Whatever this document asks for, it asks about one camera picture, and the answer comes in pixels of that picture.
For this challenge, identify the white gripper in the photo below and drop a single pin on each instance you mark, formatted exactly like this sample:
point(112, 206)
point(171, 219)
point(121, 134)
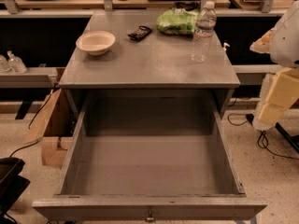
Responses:
point(286, 42)

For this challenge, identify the clear plastic water bottle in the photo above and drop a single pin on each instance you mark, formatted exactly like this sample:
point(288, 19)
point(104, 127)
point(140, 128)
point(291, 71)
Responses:
point(203, 32)

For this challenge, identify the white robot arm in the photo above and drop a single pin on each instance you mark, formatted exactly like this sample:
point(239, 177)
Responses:
point(284, 46)

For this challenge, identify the small white pump bottle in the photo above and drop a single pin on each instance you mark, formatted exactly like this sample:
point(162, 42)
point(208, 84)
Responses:
point(225, 46)

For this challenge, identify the open grey top drawer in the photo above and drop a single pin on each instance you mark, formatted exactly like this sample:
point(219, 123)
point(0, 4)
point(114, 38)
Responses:
point(133, 152)

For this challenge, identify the metal drawer knob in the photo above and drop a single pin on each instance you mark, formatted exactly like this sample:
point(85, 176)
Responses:
point(150, 218)

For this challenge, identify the clear sanitizer bottle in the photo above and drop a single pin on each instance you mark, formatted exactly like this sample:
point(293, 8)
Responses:
point(16, 63)

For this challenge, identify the black power adapter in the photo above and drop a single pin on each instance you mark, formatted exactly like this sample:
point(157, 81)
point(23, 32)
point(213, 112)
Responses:
point(250, 118)

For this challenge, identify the green chip bag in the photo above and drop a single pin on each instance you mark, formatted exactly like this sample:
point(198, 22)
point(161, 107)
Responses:
point(177, 21)

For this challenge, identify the black snack bar wrapper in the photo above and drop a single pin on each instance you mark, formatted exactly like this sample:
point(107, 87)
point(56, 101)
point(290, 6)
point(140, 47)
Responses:
point(140, 33)

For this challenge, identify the grey cabinet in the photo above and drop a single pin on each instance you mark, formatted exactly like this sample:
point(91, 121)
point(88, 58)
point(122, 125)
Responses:
point(158, 61)

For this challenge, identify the white paper bowl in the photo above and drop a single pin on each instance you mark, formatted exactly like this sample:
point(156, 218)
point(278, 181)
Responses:
point(95, 43)

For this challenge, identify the cardboard box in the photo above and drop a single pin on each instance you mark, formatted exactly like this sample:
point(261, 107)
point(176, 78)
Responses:
point(51, 129)

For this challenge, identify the black bin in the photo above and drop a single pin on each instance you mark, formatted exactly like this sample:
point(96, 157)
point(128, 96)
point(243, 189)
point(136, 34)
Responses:
point(12, 185)

